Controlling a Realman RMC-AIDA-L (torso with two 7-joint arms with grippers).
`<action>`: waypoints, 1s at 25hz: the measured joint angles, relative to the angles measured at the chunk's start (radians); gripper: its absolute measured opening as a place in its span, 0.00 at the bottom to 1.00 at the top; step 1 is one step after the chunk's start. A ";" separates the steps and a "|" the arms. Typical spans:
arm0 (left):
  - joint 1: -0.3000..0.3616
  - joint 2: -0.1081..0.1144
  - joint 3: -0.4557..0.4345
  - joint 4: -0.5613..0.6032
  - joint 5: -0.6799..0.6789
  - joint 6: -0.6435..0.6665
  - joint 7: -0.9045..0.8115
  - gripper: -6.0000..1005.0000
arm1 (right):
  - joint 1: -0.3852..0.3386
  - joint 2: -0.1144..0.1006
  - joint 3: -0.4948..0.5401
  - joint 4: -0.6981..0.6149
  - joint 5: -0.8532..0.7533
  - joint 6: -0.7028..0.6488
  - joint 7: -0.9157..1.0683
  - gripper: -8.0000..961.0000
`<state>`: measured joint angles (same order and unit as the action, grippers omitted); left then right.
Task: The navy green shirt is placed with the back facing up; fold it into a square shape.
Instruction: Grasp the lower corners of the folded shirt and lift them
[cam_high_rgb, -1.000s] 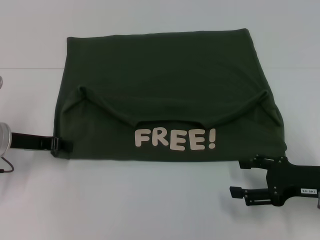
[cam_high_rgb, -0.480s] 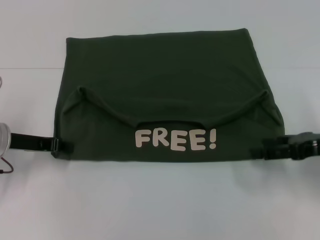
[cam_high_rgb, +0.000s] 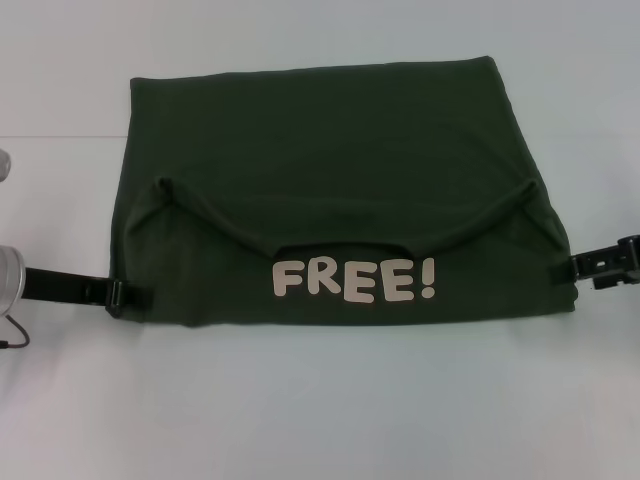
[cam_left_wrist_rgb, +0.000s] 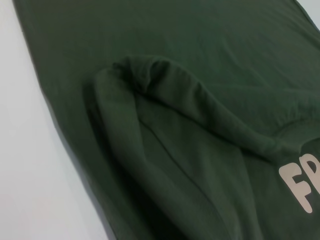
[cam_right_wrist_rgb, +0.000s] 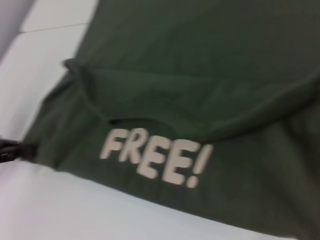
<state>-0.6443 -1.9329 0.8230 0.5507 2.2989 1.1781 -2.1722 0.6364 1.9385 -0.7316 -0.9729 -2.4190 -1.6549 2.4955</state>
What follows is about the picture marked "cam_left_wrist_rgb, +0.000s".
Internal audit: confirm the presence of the dark green t-shirt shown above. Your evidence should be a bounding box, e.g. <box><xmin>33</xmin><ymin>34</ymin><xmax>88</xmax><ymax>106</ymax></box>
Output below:
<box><xmin>12</xmin><ymin>0</ymin><xmax>320</xmax><ymax>240</ymax></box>

